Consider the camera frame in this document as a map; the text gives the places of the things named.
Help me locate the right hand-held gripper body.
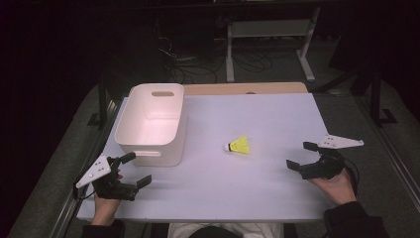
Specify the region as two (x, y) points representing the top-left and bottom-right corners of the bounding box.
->
(298, 133), (365, 180)

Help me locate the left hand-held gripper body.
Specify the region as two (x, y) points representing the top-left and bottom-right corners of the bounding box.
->
(75, 154), (139, 202)

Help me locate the white plastic bin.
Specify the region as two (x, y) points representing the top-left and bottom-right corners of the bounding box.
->
(114, 82), (186, 168)

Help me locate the yellow shuttlecock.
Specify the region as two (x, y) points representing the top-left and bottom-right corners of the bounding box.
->
(223, 134), (251, 156)

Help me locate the person's left hand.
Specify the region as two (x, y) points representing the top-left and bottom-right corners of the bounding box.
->
(90, 172), (125, 220)

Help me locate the person's right hand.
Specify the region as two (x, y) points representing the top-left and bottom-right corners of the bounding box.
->
(310, 168), (359, 206)

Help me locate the black metal stand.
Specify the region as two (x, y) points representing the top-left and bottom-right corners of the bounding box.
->
(350, 62), (399, 127)

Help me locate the person's white shirt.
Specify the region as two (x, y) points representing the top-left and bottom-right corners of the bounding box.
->
(167, 222), (285, 238)

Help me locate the wooden table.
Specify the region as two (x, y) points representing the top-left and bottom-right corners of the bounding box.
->
(182, 81), (309, 97)

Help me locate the right hand-held gripper cable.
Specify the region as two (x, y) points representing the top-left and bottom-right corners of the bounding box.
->
(343, 158), (362, 196)

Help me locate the hand-held gripper cable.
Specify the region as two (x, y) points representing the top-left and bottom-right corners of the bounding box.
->
(343, 158), (362, 196)
(72, 183), (97, 203)

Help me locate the left hand-held gripper cable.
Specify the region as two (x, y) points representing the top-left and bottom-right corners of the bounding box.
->
(72, 183), (97, 203)

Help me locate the grey metal rail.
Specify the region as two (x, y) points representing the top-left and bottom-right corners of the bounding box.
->
(49, 98), (124, 238)
(356, 97), (420, 212)

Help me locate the tangle of black cables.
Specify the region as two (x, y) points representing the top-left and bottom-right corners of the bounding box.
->
(155, 19), (275, 84)

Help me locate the white metal desk frame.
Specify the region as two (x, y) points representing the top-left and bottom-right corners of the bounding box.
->
(225, 7), (322, 83)

